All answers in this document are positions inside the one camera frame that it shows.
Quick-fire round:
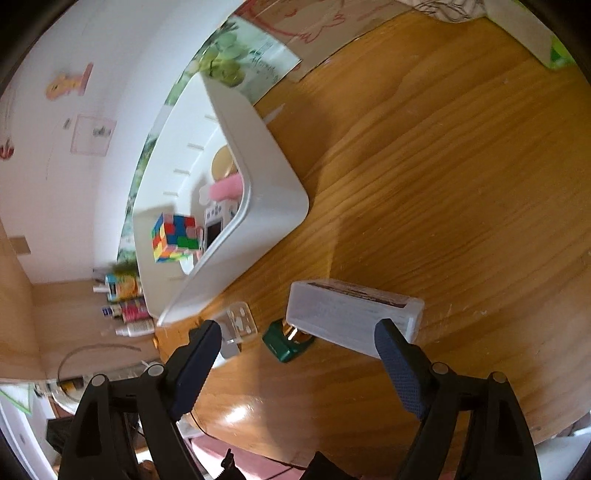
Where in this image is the green tissue pack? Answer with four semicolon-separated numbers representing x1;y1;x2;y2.
485;0;578;70

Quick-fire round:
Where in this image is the thin black cable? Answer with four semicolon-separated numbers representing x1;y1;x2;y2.
56;342;145;393

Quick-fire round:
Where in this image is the yellow pony wall sticker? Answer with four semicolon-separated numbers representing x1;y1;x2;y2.
45;62;94;101

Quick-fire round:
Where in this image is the white plastic bin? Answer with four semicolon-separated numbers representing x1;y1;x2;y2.
130;71;310;326

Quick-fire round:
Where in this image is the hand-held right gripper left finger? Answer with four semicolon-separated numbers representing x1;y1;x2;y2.
58;319;222;480

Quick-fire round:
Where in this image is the beige paper red drawing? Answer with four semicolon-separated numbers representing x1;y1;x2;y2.
252;0;416;84

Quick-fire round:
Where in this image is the white spray bottle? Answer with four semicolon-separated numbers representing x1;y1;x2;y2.
115;318;157;337

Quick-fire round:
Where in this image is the clear plastic box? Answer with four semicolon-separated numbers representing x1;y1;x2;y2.
219;301;258;360

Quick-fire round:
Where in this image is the white toy camera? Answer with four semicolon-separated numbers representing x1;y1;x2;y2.
202;198;241;252

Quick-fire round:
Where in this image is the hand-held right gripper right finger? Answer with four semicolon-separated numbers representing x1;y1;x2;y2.
374;318;542;480

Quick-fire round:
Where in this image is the pink ridged case white cap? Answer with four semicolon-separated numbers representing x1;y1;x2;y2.
198;173;245;204

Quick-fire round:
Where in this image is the multicoloured puzzle cube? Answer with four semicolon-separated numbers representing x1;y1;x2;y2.
151;212;200;265

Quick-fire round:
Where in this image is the wooden desk hutch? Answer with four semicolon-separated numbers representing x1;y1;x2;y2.
0;222;158;384

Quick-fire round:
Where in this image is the translucent box blue label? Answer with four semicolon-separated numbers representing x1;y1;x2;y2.
285;279;424;358

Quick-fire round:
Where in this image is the pink square wall note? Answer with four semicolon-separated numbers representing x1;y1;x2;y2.
69;114;116;157

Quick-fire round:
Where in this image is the printed fabric bag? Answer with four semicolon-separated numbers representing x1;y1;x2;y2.
406;0;490;23

